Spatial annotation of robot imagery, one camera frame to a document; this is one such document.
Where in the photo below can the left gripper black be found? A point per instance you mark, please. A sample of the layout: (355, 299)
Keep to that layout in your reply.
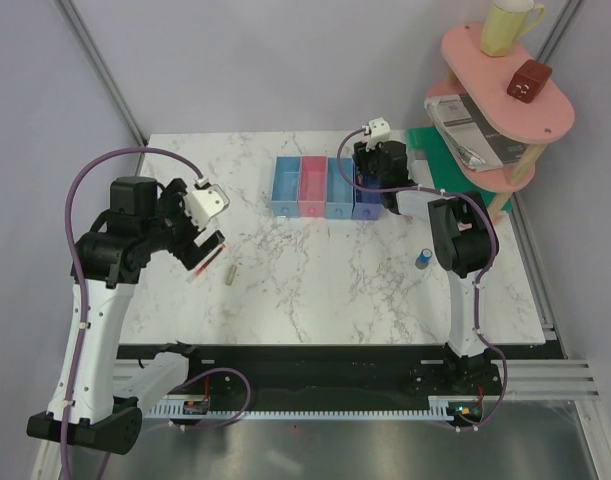
(187, 251)

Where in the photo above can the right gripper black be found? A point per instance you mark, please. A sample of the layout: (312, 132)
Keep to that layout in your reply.
(360, 157)

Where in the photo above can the red mechanical pencil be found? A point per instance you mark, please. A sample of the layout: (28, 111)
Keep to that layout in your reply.
(204, 264)

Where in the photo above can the blue cap glue bottle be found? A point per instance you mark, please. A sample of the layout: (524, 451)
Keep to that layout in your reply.
(423, 259)

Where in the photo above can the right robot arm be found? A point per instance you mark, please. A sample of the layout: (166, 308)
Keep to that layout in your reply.
(464, 245)

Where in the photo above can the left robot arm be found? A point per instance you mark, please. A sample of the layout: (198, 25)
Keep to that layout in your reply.
(87, 408)

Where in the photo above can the beige chalk stick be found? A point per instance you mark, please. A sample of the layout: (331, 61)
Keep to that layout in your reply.
(231, 275)

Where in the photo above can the purple blue bin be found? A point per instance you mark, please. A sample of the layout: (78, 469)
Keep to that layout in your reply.
(367, 205)

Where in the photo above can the light blue bin middle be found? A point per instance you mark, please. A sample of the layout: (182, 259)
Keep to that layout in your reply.
(339, 193)

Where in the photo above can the light blue bin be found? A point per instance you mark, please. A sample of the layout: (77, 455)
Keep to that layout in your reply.
(285, 187)
(339, 193)

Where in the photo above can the green cutting mat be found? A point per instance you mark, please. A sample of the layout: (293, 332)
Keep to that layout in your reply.
(432, 164)

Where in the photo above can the pink bin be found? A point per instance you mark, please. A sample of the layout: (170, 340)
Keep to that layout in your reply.
(313, 186)

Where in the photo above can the folded newspaper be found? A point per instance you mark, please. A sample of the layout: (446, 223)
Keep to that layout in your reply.
(461, 124)

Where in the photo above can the light blue bin left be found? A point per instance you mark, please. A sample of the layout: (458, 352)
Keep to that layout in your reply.
(285, 187)

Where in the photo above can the pink two-tier shelf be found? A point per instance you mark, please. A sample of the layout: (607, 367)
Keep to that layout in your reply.
(547, 119)

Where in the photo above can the dark red cube toy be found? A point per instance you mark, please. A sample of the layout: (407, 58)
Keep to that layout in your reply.
(528, 81)

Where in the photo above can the yellow mug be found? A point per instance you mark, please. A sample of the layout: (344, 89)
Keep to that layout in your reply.
(506, 22)

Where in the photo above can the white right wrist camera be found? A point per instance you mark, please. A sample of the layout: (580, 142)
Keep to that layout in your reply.
(376, 131)

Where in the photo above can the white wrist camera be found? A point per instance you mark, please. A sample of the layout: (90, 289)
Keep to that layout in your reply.
(205, 202)
(376, 131)

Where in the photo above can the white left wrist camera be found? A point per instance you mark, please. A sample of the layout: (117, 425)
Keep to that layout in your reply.
(205, 202)

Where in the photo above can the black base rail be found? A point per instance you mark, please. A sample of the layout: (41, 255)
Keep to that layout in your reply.
(310, 377)

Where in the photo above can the white cable duct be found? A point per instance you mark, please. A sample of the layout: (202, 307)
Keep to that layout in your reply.
(177, 407)

